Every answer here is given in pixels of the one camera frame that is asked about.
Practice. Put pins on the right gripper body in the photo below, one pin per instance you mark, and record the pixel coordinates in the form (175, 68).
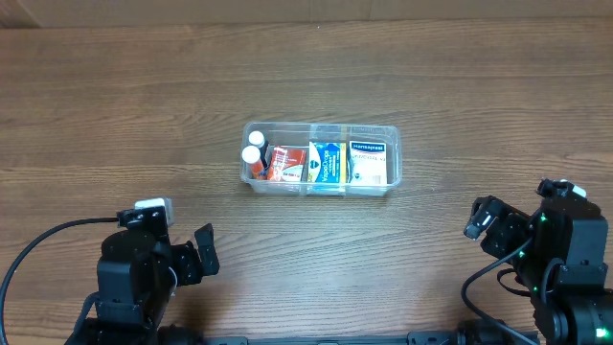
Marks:
(495, 223)

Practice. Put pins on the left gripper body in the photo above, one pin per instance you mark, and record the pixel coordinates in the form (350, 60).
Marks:
(192, 264)

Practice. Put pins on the orange tube white cap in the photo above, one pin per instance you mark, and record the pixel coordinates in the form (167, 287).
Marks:
(252, 157)

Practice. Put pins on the black tube white cap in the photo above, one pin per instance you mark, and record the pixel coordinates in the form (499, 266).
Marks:
(256, 138)

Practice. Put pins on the red medicine box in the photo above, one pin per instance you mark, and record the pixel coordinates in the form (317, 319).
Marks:
(287, 164)

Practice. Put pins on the white Hansaplast plaster box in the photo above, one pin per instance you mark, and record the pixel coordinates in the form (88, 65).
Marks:
(368, 161)

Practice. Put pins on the blue yellow VapoDrops box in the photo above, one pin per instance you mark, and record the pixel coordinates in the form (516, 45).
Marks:
(327, 162)

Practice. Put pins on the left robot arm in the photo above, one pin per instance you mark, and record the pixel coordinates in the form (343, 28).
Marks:
(138, 273)

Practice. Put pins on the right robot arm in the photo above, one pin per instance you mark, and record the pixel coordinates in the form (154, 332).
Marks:
(558, 255)

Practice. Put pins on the clear plastic container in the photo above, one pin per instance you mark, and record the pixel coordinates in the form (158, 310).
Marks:
(299, 135)

